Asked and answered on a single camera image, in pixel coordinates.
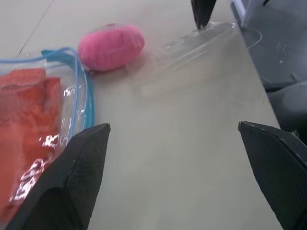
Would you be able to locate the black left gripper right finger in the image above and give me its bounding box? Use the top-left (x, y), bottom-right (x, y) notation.
top-left (237, 121), bottom-right (307, 230)

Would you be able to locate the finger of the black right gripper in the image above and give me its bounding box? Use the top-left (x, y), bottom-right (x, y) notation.
top-left (190, 0), bottom-right (217, 29)

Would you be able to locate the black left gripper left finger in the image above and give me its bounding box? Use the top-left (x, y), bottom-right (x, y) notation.
top-left (4, 123), bottom-right (111, 230)

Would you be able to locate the clear plastic pouch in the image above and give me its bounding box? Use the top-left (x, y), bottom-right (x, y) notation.
top-left (81, 21), bottom-right (239, 97)

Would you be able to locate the clear pouch with blue trim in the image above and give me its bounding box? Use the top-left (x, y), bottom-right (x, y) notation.
top-left (0, 46), bottom-right (95, 209)

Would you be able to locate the orange cloth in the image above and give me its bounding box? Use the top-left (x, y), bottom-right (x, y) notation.
top-left (0, 68), bottom-right (62, 216)

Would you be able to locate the pink cloth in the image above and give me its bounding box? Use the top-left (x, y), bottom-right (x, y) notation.
top-left (77, 23), bottom-right (146, 72)

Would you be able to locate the white grey box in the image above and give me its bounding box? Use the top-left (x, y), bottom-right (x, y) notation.
top-left (229, 0), bottom-right (263, 28)

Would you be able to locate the grey rounded chair seat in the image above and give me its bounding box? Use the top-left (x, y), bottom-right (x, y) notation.
top-left (266, 80), bottom-right (307, 135)

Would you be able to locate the thin white cable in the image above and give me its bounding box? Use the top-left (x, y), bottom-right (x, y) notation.
top-left (248, 28), bottom-right (263, 50)

